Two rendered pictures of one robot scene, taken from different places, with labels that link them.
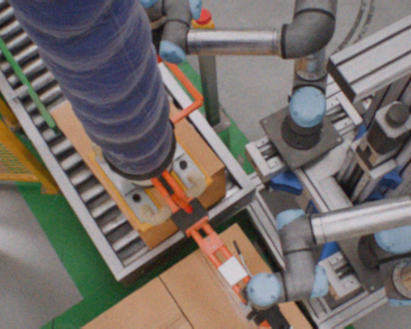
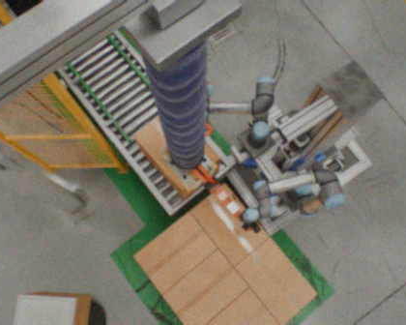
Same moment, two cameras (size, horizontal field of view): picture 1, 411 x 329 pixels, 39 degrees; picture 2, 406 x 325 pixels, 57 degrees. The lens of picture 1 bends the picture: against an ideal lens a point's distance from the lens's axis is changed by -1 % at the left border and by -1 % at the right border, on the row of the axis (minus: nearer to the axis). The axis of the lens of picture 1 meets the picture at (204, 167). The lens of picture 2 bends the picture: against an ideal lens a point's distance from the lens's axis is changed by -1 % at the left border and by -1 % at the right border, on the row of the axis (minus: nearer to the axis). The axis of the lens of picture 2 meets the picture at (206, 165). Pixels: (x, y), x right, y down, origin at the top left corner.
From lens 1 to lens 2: 0.81 m
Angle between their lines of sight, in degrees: 6
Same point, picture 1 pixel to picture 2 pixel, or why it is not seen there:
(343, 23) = (269, 73)
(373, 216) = (294, 182)
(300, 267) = (265, 204)
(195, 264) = (206, 204)
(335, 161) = (273, 152)
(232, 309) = (226, 224)
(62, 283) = (133, 219)
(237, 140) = (217, 138)
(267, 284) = (253, 212)
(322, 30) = (269, 103)
